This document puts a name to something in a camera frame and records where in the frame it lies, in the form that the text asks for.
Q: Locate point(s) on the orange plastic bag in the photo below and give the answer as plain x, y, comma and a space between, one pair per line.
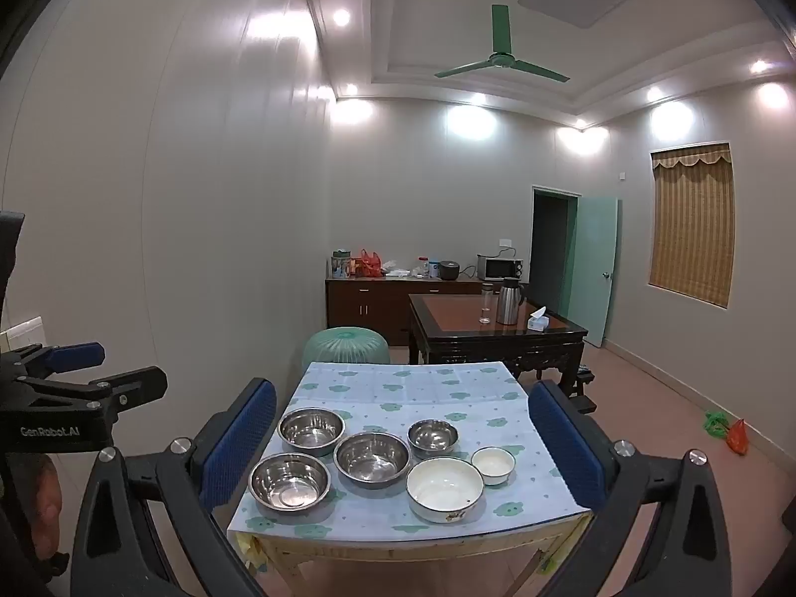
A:
737, 438

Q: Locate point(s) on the dark wooden table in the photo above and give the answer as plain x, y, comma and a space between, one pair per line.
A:
448, 317

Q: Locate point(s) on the large steel bowl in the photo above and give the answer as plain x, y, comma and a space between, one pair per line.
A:
311, 429
289, 480
371, 457

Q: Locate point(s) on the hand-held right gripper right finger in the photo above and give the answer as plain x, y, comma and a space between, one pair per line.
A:
566, 448

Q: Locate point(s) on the green cloud print tablecloth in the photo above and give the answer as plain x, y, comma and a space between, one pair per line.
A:
435, 398

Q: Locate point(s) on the green plastic bag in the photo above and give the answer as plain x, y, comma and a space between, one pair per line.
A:
715, 421

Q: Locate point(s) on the person's left hand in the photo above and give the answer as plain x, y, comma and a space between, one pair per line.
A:
43, 497

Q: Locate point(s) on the large white enamel bowl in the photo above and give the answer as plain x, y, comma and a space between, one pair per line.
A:
445, 485

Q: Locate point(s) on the green ceiling fan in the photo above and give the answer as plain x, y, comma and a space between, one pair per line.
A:
502, 61

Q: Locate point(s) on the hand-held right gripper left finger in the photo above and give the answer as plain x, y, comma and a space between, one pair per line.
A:
239, 441

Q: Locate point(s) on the microwave oven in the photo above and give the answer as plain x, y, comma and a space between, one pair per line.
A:
497, 268

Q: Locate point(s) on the group of ceiling spotlights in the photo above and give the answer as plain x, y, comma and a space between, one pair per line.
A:
341, 17

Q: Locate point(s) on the steel thermos kettle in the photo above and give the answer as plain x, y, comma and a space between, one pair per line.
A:
508, 301

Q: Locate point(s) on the brown wooden cabinet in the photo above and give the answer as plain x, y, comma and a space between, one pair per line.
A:
367, 306

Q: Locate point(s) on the red plastic bag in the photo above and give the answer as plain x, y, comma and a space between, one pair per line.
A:
371, 264

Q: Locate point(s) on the small steel bowl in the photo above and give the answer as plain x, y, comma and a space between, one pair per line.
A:
433, 436

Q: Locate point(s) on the brown window blind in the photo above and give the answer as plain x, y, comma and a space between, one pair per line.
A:
690, 224

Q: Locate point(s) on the light wooden table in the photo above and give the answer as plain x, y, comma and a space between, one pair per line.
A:
404, 550

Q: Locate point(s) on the dark rice cooker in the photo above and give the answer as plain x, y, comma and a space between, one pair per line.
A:
449, 270

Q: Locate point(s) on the green plastic stool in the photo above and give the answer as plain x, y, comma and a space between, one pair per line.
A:
345, 345

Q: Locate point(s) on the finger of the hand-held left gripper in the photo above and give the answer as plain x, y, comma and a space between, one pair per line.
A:
140, 384
78, 356

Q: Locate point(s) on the green door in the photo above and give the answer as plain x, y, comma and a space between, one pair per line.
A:
595, 267

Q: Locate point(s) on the white plastic bags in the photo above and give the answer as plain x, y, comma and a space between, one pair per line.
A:
395, 270

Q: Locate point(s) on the white tissue box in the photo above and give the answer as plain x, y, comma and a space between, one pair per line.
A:
538, 320

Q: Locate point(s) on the small white enamel bowl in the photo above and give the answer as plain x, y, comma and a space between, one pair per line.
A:
493, 463

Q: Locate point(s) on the jar with green lid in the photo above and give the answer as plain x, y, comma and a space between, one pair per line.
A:
340, 264

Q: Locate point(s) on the white wall switch plate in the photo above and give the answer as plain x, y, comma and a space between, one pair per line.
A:
25, 331

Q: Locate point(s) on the bottle with red cap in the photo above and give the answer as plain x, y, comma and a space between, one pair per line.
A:
423, 267

